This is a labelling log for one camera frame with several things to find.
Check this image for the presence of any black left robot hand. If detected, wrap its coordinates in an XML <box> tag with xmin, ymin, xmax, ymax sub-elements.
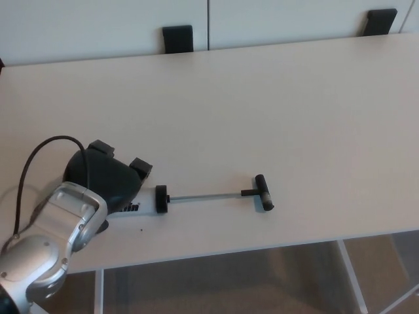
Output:
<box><xmin>62</xmin><ymin>139</ymin><xmax>154</xmax><ymax>234</ymax></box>

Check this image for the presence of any white Franklin air pump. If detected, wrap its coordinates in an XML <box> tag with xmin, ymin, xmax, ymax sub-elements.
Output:
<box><xmin>109</xmin><ymin>173</ymin><xmax>276</xmax><ymax>218</ymax></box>

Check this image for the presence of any white cabinet row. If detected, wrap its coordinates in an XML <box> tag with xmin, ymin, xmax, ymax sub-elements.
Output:
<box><xmin>0</xmin><ymin>0</ymin><xmax>419</xmax><ymax>68</ymax></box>

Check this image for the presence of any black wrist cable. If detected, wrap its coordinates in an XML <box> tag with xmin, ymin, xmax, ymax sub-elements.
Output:
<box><xmin>14</xmin><ymin>135</ymin><xmax>92</xmax><ymax>237</ymax></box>

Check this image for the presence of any white desk leg frame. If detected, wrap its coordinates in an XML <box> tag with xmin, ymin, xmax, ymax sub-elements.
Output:
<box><xmin>337</xmin><ymin>239</ymin><xmax>369</xmax><ymax>314</ymax></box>
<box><xmin>94</xmin><ymin>268</ymin><xmax>105</xmax><ymax>314</ymax></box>

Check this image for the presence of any black desk clamp bracket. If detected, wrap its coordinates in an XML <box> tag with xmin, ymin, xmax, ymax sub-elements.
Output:
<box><xmin>362</xmin><ymin>8</ymin><xmax>399</xmax><ymax>36</ymax></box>
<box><xmin>162</xmin><ymin>24</ymin><xmax>194</xmax><ymax>54</ymax></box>

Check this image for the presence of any white metal frame bar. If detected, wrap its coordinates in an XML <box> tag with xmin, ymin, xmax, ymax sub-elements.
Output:
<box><xmin>382</xmin><ymin>287</ymin><xmax>419</xmax><ymax>314</ymax></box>

